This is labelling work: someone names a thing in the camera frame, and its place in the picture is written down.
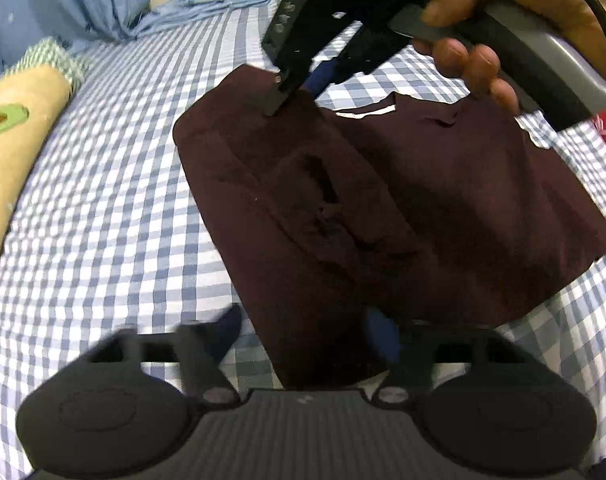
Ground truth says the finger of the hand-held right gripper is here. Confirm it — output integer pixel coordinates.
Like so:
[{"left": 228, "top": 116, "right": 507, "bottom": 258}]
[
  {"left": 303, "top": 60, "right": 345, "bottom": 100},
  {"left": 262, "top": 66, "right": 305, "bottom": 117}
]

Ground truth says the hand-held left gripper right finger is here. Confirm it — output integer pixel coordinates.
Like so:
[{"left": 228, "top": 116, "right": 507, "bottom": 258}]
[{"left": 363, "top": 309, "right": 515, "bottom": 407}]

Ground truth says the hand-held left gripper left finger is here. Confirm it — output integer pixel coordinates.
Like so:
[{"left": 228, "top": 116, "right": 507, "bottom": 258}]
[{"left": 85, "top": 305, "right": 245, "bottom": 407}]

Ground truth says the maroon shirt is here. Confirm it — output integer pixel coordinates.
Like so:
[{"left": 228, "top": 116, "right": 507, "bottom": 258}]
[{"left": 173, "top": 65, "right": 606, "bottom": 392}]

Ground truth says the blue checkered bed sheet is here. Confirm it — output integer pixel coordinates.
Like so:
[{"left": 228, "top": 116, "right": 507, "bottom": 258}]
[{"left": 0, "top": 5, "right": 606, "bottom": 480}]

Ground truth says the blue curtain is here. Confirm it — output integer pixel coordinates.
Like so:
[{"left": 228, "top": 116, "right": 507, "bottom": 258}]
[{"left": 0, "top": 0, "right": 280, "bottom": 83}]

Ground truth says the green checkered cloth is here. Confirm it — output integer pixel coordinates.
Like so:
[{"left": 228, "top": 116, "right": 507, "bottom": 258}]
[{"left": 3, "top": 36, "right": 90, "bottom": 95}]

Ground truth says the yellow avocado-print pillow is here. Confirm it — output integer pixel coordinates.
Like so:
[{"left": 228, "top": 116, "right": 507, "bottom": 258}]
[{"left": 0, "top": 64, "right": 74, "bottom": 306}]

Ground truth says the black cable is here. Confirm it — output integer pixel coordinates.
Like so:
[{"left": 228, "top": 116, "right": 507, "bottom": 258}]
[{"left": 546, "top": 0, "right": 606, "bottom": 92}]

